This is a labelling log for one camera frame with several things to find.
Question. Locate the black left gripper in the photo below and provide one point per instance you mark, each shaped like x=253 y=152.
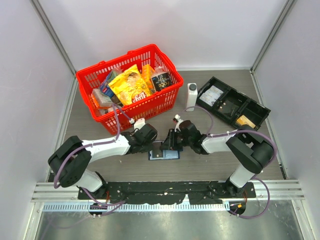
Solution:
x=149 y=144

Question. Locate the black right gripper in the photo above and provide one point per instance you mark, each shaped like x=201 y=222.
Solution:
x=169 y=143

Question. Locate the blue leather card holder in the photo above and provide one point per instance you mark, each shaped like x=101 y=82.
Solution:
x=167 y=155

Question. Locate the black credit card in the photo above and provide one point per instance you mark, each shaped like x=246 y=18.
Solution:
x=156 y=152

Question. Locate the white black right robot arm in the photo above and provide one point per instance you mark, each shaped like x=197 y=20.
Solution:
x=253 y=150

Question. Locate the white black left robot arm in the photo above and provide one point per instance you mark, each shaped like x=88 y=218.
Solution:
x=70 y=161

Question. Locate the white cards in tray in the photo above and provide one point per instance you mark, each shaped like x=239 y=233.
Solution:
x=211 y=95

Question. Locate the black cards in tray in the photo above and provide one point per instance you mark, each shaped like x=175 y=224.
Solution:
x=228 y=108

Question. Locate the gold card in tray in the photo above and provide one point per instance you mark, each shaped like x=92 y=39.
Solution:
x=243 y=120

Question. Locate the white sponge pack lower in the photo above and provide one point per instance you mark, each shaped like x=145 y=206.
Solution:
x=104 y=111

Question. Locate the white sponge pack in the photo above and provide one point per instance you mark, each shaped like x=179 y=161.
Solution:
x=104 y=111
x=100 y=100

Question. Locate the white sponge pack upper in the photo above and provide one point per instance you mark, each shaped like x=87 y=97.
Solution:
x=100 y=100

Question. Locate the red plastic shopping basket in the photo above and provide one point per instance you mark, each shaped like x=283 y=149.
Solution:
x=159 y=102

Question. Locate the yellow Lays chips bag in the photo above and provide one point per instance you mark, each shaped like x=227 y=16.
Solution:
x=129 y=86

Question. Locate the white bottle grey cap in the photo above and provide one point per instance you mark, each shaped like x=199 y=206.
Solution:
x=191 y=96

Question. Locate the black wrapped roll package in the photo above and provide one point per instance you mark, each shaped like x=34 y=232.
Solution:
x=161 y=79

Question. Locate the blue Vileda sponge pack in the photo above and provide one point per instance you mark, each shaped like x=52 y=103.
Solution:
x=104 y=86

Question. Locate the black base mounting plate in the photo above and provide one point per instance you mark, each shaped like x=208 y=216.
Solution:
x=172 y=192

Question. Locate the orange snack box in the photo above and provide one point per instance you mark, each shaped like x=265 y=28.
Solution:
x=147 y=72

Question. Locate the black compartment tray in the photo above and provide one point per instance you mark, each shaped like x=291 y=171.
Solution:
x=253 y=110

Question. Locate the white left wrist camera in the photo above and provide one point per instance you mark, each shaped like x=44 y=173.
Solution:
x=139 y=123

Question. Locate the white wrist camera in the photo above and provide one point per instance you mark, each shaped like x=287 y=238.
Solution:
x=139 y=123
x=177 y=120

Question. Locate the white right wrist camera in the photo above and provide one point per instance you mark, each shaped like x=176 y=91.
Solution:
x=177 y=120

